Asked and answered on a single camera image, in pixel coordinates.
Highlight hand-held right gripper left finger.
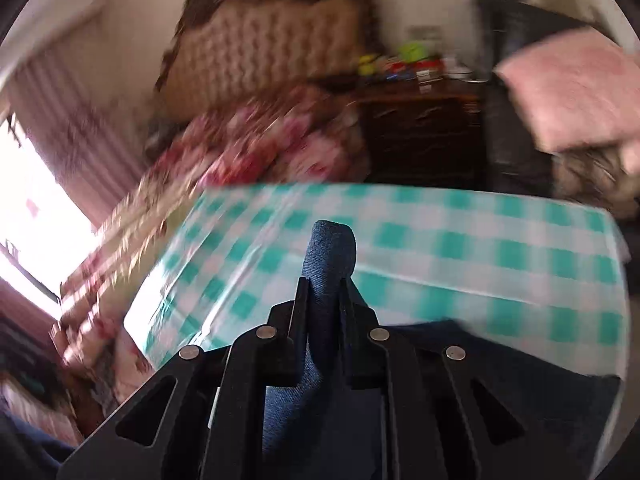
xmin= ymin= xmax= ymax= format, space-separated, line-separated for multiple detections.
xmin=55 ymin=276 xmax=309 ymax=480

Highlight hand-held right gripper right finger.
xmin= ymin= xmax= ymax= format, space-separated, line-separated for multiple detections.
xmin=338 ymin=276 xmax=592 ymax=480

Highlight blue denim pants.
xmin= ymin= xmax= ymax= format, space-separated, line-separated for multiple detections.
xmin=260 ymin=220 xmax=627 ymax=480

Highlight teal white checkered tablecloth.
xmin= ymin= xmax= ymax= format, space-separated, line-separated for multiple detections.
xmin=122 ymin=182 xmax=632 ymax=379

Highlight red floral quilt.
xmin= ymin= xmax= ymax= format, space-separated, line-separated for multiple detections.
xmin=50 ymin=82 xmax=372 ymax=412

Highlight dark wooden nightstand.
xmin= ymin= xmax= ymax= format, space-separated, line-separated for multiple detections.
xmin=320 ymin=77 xmax=489 ymax=194

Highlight black armchair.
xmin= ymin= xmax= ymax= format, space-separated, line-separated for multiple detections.
xmin=472 ymin=0 xmax=602 ymax=197

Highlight bright window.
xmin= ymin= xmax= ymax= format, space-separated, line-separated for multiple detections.
xmin=0 ymin=114 xmax=99 ymax=302

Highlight dark blue cloth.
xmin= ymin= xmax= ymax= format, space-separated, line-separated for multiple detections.
xmin=0 ymin=410 xmax=77 ymax=480

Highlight beige plaid blanket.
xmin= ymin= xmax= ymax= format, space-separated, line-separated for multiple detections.
xmin=550 ymin=147 xmax=640 ymax=222

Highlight red box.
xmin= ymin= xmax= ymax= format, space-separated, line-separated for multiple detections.
xmin=390 ymin=57 xmax=444 ymax=79

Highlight tufted beige wooden headboard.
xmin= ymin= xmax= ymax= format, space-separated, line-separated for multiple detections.
xmin=154 ymin=0 xmax=382 ymax=127

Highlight green toy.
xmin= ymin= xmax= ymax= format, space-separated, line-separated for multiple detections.
xmin=397 ymin=40 xmax=429 ymax=61

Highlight pink striped curtain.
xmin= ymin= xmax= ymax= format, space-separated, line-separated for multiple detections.
xmin=0 ymin=24 xmax=152 ymax=232

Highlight pink floral pillow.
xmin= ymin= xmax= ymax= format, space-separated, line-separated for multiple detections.
xmin=621 ymin=141 xmax=640 ymax=177

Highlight large pink pillow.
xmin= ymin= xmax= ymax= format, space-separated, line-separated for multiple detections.
xmin=492 ymin=27 xmax=640 ymax=154

